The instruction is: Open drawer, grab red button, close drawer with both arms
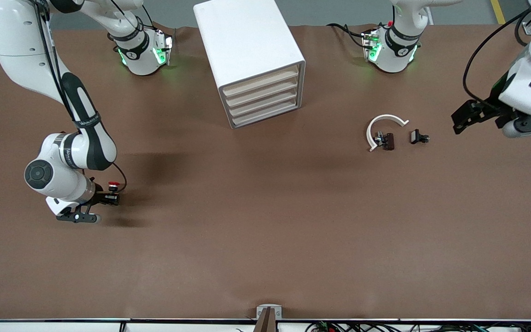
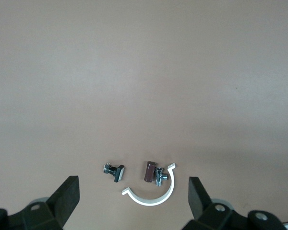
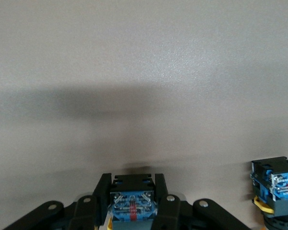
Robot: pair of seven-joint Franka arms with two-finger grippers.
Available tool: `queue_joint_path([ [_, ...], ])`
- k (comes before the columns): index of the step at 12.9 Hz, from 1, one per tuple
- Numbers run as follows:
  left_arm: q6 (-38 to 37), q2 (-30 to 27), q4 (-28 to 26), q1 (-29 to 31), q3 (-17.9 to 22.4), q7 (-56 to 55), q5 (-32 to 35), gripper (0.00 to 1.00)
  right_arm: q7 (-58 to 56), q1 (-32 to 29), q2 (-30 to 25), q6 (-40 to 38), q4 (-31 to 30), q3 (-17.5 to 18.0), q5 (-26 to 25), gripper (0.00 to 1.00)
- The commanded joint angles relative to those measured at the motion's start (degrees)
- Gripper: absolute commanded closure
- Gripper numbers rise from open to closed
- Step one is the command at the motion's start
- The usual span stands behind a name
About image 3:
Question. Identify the brown table cover sheet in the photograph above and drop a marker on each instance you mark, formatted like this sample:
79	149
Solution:
134	60

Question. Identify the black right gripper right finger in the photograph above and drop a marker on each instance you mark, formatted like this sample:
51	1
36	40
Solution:
177	213

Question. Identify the yellow mushroom push button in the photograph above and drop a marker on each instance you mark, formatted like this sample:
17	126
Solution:
278	191

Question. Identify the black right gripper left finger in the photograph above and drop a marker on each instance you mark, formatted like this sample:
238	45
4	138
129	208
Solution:
81	213

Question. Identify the blue black switch block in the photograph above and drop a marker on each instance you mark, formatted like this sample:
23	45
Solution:
133	203

